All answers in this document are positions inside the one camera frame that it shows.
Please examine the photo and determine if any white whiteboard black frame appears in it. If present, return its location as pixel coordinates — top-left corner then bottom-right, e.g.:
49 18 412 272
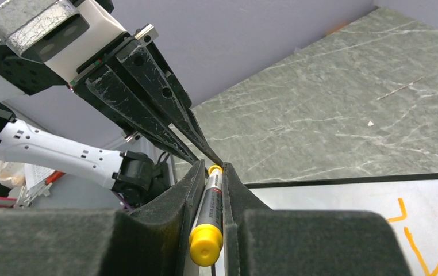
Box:
188 171 438 276

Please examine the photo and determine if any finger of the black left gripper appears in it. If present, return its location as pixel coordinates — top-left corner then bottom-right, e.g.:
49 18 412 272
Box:
116 38 223 166
84 65 199 164

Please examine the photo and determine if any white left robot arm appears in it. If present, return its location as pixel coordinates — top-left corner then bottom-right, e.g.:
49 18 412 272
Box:
0 24 222 209

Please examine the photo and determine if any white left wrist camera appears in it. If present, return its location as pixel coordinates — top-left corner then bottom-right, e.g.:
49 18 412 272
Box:
0 0 126 83

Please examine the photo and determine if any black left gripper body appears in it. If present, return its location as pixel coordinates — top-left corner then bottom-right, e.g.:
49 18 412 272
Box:
68 24 193 143

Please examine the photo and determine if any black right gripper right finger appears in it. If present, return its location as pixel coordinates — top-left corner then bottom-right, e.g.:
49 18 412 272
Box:
223 163 411 275

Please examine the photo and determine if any yellow marker cap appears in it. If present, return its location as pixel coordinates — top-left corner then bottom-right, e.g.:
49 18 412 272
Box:
208 164 223 175

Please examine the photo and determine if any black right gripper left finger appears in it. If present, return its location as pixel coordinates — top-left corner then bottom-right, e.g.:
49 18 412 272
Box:
0 161 206 275

